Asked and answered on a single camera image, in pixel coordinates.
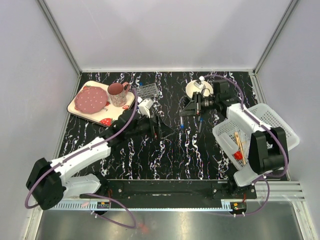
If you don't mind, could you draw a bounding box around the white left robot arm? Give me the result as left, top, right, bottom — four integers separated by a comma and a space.
24, 109, 174, 210

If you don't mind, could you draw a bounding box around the wooden test tube clamp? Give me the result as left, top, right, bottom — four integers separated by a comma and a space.
234, 131, 246, 165

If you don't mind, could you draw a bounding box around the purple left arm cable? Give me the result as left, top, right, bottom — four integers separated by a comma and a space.
24, 87, 139, 229

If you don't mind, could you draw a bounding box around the cream green bowl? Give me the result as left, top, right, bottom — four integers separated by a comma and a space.
185, 80, 214, 99

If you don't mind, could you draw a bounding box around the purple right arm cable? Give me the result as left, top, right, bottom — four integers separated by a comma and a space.
203, 74, 290, 217

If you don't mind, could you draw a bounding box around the white plastic basket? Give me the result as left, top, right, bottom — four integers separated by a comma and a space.
212, 103, 300, 171

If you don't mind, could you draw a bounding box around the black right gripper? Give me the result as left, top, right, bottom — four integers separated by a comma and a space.
179, 92, 218, 118

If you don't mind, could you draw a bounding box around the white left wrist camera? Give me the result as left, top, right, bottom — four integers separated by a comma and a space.
138, 98, 154, 118

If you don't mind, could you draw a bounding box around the blue cap tube horizontal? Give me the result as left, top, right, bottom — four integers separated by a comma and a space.
179, 115, 184, 129

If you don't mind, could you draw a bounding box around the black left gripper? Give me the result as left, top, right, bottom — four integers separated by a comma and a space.
126, 111, 175, 140

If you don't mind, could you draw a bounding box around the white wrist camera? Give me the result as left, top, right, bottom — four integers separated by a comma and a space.
138, 98, 154, 118
193, 76, 205, 92

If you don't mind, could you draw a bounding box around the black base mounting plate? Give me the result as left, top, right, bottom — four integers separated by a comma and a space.
93, 179, 257, 209

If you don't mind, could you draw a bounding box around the pink dotted plate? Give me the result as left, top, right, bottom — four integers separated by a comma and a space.
74, 86, 108, 115

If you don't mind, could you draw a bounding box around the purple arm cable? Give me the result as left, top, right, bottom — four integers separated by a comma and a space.
24, 87, 139, 229
203, 74, 290, 217

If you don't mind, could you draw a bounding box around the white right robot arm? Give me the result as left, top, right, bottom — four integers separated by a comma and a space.
179, 77, 289, 199

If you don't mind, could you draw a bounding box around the pink floral mug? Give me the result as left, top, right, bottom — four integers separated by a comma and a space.
107, 82, 131, 107

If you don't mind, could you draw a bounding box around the clear test tube rack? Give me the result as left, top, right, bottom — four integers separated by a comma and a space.
136, 83, 159, 99

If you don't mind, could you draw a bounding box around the white wash bottle red cap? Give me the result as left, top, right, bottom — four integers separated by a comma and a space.
220, 132, 243, 160

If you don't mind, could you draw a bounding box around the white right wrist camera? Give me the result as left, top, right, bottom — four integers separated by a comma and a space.
193, 76, 205, 92

